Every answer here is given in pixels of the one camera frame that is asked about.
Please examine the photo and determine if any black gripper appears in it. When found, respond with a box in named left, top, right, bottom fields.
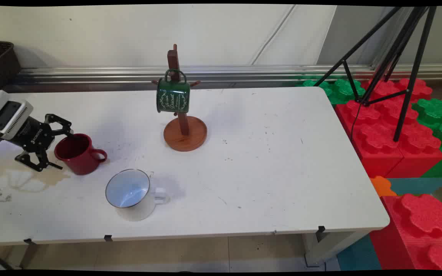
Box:
left=9, top=113, right=74, bottom=172

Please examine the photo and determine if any green enamel mug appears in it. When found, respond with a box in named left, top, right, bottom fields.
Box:
left=156, top=69, right=191, bottom=114

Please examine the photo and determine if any red ceramic mug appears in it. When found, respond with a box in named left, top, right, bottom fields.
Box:
left=54, top=133, right=108, bottom=176

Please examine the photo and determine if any white enamel mug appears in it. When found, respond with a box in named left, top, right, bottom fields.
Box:
left=105, top=169, right=171, bottom=222

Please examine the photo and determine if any wooden mug tree stand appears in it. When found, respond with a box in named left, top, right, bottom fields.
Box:
left=151, top=44, right=208, bottom=152

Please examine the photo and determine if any green foam block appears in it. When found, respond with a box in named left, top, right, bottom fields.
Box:
left=296, top=75, right=366, bottom=105
left=412, top=98, right=442, bottom=178

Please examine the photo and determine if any white table leg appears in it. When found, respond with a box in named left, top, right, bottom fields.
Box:
left=302, top=229, right=372, bottom=268

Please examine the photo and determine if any orange foam piece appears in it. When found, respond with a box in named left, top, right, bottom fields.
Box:
left=370, top=176, right=397, bottom=198

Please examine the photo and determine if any black tripod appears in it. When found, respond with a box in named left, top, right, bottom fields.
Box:
left=313, top=6, right=437, bottom=143

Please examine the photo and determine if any large red foam block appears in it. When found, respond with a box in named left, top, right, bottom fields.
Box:
left=370, top=193, right=442, bottom=271

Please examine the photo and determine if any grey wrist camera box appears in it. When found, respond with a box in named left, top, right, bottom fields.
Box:
left=0, top=92, right=34, bottom=141

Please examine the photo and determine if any aluminium wall rail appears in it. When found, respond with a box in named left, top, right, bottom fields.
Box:
left=12, top=64, right=442, bottom=93

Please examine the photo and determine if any white wall cable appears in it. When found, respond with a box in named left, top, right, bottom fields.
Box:
left=249, top=5, right=297, bottom=66

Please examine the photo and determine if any thin black tripod cable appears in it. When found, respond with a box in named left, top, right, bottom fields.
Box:
left=350, top=100, right=361, bottom=145

